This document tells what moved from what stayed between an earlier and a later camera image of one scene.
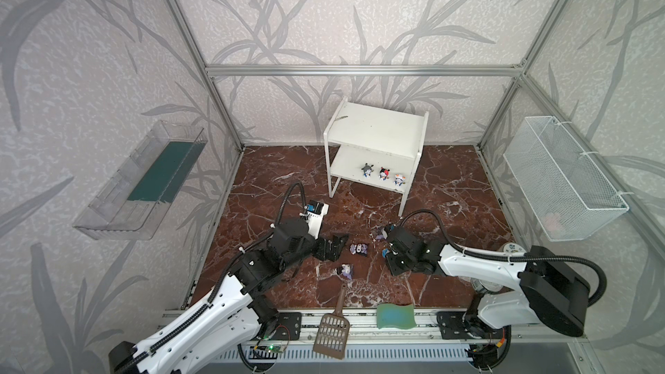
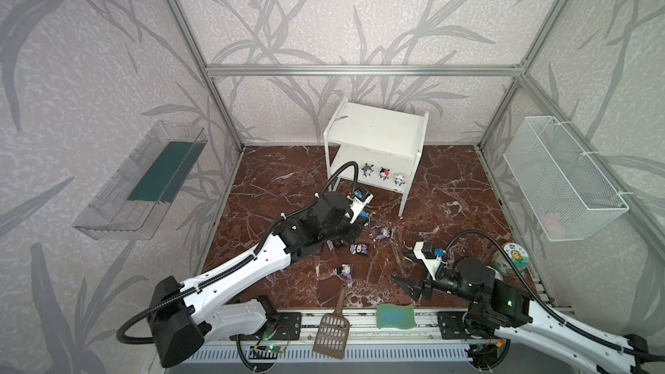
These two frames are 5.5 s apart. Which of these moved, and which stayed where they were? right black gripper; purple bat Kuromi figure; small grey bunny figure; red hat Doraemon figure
Moved: right black gripper
Stayed: small grey bunny figure; red hat Doraemon figure; purple bat Kuromi figure
